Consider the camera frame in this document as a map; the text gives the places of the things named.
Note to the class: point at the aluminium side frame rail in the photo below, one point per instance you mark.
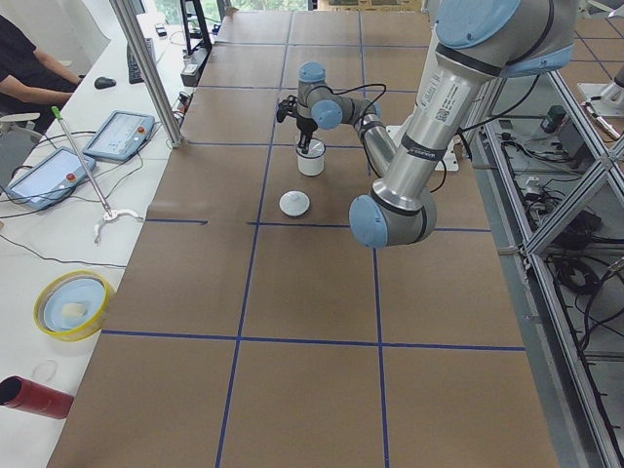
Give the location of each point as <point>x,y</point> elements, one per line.
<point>552,151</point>

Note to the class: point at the aluminium frame post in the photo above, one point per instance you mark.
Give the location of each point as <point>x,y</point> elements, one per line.
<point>133,33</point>

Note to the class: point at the reacher grabber stick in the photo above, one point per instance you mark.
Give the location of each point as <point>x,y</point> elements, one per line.
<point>109,214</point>

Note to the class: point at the teach pendant tablet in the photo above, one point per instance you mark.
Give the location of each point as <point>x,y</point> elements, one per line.
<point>49,182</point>
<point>120,137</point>

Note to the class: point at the near teach pendant tablet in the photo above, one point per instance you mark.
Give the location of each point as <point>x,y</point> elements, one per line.
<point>49,182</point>

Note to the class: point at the black computer mouse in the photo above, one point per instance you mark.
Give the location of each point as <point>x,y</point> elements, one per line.
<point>104,83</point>

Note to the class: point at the seated person black shirt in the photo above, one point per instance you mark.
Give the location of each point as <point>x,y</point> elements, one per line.
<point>32,81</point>

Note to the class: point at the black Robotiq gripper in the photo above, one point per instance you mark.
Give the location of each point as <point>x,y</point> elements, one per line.
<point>305,128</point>

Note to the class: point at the black keyboard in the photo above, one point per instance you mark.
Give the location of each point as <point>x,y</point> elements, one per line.
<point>134,73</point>

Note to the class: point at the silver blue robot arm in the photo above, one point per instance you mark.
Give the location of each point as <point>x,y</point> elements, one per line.
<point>473,43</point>

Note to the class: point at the far teach pendant tablet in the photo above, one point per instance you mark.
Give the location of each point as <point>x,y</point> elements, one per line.
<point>120,137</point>

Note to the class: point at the white ceramic lid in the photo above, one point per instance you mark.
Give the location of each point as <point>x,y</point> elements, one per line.
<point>294,203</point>

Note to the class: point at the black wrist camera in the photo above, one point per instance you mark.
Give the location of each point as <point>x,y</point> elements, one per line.
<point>286,108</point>

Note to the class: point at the clear plastic funnel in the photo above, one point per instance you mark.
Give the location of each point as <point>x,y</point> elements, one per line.
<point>317,149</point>

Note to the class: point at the white enamel mug blue rim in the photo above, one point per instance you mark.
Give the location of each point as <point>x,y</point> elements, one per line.
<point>311,167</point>

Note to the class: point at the yellow blue bowl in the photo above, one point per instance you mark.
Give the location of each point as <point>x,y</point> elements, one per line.
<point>73,307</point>

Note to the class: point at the red cylinder tube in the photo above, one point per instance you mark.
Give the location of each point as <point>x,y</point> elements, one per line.
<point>22,394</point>

